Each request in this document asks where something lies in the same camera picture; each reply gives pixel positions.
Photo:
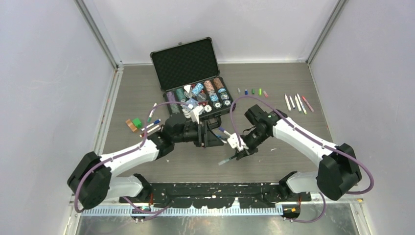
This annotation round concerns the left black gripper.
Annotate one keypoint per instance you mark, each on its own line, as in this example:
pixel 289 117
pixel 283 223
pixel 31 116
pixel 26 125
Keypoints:
pixel 205 138

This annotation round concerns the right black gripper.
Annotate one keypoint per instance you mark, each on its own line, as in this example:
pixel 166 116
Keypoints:
pixel 245 152

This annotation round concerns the purple cap white marker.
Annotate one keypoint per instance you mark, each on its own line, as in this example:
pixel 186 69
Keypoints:
pixel 224 131

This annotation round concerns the dark green marker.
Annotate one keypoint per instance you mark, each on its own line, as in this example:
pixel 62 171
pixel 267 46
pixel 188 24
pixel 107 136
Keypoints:
pixel 226 160

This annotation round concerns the green cap white marker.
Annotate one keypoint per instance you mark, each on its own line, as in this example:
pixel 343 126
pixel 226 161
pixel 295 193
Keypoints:
pixel 298 104

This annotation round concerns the pink marker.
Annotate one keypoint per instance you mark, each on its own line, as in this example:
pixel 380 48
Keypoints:
pixel 308 104

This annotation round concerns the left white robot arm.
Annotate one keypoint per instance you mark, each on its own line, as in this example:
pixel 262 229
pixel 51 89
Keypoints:
pixel 98 178

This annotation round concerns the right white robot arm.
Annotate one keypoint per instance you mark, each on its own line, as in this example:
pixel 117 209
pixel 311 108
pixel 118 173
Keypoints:
pixel 337 170

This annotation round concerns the light blue marker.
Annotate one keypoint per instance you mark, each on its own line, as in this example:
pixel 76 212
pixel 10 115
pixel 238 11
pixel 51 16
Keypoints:
pixel 223 139

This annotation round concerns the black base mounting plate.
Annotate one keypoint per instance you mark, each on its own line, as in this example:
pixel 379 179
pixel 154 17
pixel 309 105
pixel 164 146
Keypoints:
pixel 216 195

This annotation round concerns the green tip white marker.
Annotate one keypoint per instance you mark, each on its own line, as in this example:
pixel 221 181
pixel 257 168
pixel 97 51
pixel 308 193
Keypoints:
pixel 151 113

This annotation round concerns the black poker chip case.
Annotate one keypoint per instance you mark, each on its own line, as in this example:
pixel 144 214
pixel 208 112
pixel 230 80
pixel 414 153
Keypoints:
pixel 189 72

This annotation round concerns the green toy block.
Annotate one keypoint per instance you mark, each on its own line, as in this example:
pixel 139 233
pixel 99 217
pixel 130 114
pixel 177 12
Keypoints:
pixel 137 123

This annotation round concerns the brown wooden block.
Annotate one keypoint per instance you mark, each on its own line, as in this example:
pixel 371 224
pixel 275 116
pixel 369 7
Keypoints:
pixel 131 125

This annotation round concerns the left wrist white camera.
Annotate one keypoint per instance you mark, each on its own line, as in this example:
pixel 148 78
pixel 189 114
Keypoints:
pixel 196 112

